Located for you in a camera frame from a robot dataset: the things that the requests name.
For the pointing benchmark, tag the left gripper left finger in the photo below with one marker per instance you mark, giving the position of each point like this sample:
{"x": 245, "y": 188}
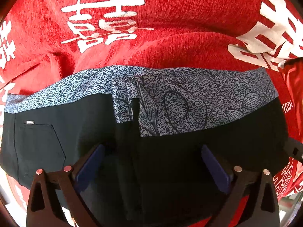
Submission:
{"x": 44, "y": 208}

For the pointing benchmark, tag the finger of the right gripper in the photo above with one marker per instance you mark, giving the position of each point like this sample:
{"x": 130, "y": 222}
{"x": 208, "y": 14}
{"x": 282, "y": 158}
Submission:
{"x": 294, "y": 149}

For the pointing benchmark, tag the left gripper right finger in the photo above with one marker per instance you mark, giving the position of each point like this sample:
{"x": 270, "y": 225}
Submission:
{"x": 233, "y": 181}

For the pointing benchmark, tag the black pants patterned waistband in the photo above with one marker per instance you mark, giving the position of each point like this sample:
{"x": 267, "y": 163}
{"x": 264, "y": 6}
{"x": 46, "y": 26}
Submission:
{"x": 153, "y": 124}

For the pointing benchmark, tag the red sofa cover white text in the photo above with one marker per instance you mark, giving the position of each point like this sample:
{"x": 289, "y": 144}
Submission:
{"x": 45, "y": 41}

